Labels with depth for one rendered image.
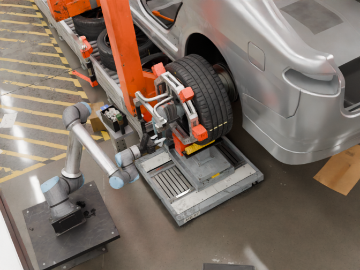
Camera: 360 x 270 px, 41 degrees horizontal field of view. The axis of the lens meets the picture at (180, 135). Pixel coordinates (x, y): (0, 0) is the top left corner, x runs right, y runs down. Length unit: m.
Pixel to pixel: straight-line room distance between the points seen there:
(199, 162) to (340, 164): 1.22
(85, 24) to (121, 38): 1.94
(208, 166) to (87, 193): 1.00
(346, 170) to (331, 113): 1.46
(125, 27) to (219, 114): 0.94
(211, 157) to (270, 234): 0.79
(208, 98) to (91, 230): 1.30
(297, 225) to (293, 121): 1.18
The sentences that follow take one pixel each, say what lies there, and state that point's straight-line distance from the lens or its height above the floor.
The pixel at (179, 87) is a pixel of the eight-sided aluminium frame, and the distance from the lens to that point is 3.34.
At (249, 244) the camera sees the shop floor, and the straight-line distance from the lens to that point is 3.81.
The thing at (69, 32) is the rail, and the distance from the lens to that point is 5.65.
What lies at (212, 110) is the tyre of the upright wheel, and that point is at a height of 0.99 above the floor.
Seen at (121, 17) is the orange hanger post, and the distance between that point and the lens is 3.56.
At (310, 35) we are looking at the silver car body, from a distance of 3.99.
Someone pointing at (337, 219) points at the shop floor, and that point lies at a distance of 3.99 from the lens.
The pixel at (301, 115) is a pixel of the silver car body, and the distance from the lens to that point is 2.91.
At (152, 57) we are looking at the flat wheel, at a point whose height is 0.50.
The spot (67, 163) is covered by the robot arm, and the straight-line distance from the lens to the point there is 3.65.
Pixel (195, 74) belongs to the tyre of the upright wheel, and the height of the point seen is 1.17.
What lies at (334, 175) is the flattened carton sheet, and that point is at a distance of 4.26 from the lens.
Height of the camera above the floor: 3.21
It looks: 44 degrees down
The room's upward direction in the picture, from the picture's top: 8 degrees counter-clockwise
